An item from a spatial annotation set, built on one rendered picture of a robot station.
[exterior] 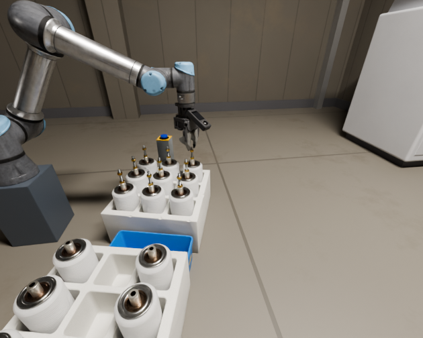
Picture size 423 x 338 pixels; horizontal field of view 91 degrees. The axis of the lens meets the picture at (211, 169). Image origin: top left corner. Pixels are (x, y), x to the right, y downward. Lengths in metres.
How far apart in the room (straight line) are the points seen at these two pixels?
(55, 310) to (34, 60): 0.80
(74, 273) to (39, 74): 0.71
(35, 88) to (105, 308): 0.81
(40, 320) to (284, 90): 3.13
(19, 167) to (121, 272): 0.56
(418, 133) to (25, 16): 2.01
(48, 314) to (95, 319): 0.16
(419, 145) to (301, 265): 1.27
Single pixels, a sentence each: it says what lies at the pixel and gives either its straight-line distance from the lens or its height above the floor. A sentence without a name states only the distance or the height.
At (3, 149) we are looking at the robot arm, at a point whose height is 0.44.
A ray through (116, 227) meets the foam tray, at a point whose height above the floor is 0.11.
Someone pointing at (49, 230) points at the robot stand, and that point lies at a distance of 1.15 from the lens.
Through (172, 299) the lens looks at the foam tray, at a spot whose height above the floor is 0.18.
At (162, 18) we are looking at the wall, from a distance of 2.87.
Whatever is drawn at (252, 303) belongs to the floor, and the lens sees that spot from 0.84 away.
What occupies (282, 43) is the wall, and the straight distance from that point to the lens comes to 3.14.
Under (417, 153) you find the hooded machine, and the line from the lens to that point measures 1.97.
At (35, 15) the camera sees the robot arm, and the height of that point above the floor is 0.82.
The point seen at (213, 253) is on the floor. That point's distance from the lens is 0.94.
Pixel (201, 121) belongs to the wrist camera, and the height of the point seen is 0.48.
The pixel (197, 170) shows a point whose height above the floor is 0.24.
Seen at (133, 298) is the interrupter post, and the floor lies 0.28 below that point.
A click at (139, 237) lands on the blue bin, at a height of 0.10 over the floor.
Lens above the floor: 0.74
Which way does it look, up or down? 30 degrees down
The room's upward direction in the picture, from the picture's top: straight up
